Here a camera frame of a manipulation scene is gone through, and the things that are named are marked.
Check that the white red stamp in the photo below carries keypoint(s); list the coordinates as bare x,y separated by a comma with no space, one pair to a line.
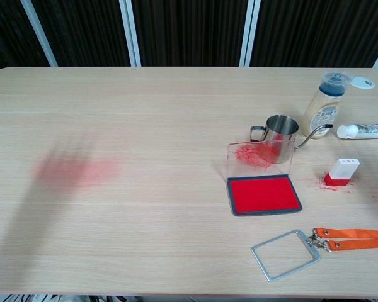
343,170

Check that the red ink pad clear lid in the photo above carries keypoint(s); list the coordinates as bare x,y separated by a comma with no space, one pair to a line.
261,193

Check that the steel pitcher with thin spout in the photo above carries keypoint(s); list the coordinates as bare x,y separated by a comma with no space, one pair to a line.
278,133

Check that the beige sauce bottle blue cap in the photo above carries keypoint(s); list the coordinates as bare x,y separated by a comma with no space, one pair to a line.
323,110

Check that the white printed tube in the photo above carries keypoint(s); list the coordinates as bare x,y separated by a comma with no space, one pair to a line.
365,130

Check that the white round lid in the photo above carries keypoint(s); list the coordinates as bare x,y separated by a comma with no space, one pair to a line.
360,83

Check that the black and white striped fabric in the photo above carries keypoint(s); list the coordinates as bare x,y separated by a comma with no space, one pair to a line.
28,298

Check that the metal rectangular badge frame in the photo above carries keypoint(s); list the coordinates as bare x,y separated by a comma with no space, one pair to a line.
316,258

